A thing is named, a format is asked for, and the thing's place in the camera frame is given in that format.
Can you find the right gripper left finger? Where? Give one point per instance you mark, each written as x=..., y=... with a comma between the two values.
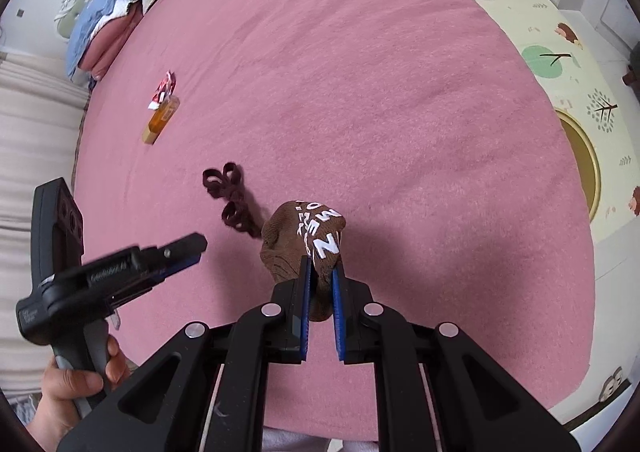
x=204, y=392

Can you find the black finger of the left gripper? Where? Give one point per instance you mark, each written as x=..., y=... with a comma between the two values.
x=159, y=262

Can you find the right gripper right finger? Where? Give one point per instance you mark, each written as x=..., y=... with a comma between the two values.
x=435, y=388

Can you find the brown lettered sock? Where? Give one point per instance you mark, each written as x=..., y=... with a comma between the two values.
x=300, y=229

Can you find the amber tube with gold cap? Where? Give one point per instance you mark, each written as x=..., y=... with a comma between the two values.
x=160, y=119

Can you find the left hand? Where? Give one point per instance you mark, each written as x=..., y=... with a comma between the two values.
x=56, y=414

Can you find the maroon hair scrunchie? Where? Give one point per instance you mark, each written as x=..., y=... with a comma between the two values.
x=227, y=184

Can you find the crumpled red white wrapper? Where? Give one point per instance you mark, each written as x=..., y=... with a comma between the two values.
x=163, y=90

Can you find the pink folded blanket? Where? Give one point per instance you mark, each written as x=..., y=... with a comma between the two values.
x=108, y=42

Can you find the pink bed sheet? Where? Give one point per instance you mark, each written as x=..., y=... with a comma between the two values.
x=417, y=120

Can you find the cream patterned floor mat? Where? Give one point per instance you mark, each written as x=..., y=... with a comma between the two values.
x=565, y=67

